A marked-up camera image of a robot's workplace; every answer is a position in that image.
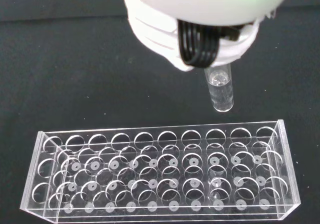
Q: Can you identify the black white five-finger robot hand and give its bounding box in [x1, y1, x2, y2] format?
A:
[123, 0, 297, 72]

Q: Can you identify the clear acrylic test tube rack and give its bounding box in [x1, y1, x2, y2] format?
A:
[19, 119, 301, 224]

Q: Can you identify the black bench cloth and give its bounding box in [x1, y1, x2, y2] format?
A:
[0, 0, 320, 224]

